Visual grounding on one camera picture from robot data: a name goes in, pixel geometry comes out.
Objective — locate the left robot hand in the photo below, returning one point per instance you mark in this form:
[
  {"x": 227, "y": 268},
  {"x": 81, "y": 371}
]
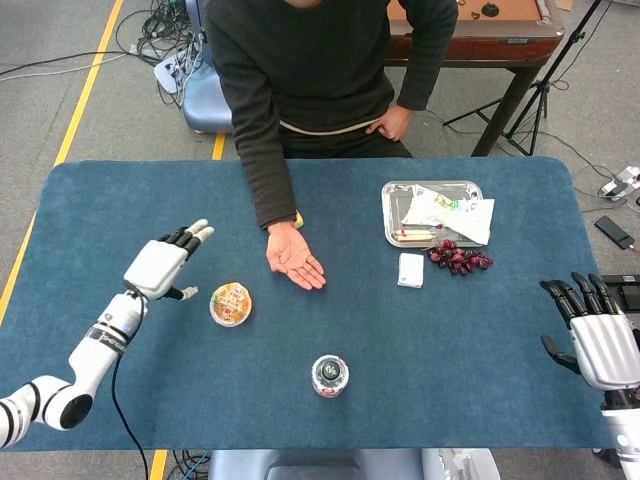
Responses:
[{"x": 157, "y": 267}]

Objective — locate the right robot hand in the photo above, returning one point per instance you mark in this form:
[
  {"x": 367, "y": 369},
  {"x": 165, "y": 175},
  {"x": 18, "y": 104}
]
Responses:
[{"x": 602, "y": 350}]

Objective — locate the blue chair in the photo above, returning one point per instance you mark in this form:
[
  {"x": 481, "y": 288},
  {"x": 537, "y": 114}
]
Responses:
[{"x": 205, "y": 105}]

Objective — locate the black phone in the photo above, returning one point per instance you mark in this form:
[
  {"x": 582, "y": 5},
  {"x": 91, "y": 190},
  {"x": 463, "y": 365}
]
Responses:
[{"x": 615, "y": 231}]

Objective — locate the black device box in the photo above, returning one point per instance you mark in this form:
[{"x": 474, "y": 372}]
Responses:
[{"x": 625, "y": 287}]

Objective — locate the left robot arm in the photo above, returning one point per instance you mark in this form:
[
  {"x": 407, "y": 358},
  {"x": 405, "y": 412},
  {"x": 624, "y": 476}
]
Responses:
[{"x": 75, "y": 365}]

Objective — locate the white power strip with plugs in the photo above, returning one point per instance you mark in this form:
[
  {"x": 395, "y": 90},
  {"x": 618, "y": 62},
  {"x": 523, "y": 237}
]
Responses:
[{"x": 167, "y": 72}]

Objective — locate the small yellow object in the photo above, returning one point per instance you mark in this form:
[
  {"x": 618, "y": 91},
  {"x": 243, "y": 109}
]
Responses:
[{"x": 299, "y": 220}]

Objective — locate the red grape bunch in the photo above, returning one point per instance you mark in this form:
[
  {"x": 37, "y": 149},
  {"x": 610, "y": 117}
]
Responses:
[{"x": 457, "y": 260}]

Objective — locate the person's hand on hip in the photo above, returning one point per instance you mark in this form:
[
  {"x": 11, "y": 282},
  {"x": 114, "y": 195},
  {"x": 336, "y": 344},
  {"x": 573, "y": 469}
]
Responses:
[{"x": 392, "y": 122}]

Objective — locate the dark sleeved bent arm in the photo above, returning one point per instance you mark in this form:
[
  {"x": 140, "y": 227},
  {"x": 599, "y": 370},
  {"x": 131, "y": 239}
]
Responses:
[{"x": 430, "y": 55}]

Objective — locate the round snack cup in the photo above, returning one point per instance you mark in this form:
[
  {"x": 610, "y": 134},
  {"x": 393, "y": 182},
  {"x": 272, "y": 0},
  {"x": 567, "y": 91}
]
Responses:
[{"x": 230, "y": 304}]

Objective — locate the person's dark sweater torso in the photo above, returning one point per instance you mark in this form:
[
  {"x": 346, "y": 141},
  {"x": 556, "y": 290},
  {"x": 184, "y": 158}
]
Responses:
[{"x": 310, "y": 65}]

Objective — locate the white plastic snack wrapper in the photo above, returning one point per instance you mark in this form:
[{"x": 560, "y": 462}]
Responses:
[{"x": 465, "y": 217}]

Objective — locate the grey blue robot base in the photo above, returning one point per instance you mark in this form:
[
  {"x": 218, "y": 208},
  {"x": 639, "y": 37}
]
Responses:
[{"x": 390, "y": 465}]

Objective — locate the person's open hand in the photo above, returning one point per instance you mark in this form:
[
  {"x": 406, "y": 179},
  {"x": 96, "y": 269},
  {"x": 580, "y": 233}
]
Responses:
[{"x": 292, "y": 257}]

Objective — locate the blue table mat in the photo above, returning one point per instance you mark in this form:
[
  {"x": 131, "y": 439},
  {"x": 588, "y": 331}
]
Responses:
[{"x": 175, "y": 400}]

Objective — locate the beige wafer sticks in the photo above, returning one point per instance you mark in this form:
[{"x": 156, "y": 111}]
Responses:
[{"x": 412, "y": 236}]

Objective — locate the dark sleeved forearm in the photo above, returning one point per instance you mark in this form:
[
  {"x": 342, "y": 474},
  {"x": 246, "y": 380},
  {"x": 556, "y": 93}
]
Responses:
[{"x": 267, "y": 175}]

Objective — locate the rectangular metal tray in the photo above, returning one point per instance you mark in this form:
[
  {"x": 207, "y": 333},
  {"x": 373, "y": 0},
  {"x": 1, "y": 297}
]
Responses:
[{"x": 395, "y": 205}]

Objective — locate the black tripod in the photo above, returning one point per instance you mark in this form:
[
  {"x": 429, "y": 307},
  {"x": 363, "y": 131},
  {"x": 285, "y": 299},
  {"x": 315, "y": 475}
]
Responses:
[{"x": 537, "y": 100}]

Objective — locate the black capped water bottle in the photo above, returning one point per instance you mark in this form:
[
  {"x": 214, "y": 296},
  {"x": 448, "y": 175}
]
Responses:
[{"x": 330, "y": 372}]

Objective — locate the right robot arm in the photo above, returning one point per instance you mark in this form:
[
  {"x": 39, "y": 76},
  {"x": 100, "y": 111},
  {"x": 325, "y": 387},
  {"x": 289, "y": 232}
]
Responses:
[{"x": 622, "y": 440}]

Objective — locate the small white box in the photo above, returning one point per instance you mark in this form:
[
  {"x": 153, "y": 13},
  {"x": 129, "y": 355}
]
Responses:
[{"x": 411, "y": 270}]

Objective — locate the brown pool table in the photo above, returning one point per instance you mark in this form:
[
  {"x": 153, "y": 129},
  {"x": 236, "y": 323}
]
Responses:
[{"x": 475, "y": 45}]

